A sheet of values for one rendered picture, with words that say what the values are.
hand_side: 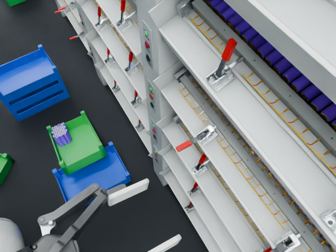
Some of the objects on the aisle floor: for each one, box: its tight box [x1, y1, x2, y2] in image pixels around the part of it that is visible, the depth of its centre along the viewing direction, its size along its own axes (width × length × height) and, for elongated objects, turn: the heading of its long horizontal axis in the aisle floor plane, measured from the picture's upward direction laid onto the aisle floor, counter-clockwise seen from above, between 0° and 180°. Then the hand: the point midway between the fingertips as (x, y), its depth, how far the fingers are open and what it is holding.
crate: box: [47, 111, 108, 176], centre depth 141 cm, size 30×20×8 cm
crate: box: [52, 142, 132, 207], centre depth 136 cm, size 30×20×8 cm
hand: (149, 216), depth 45 cm, fingers open, 9 cm apart
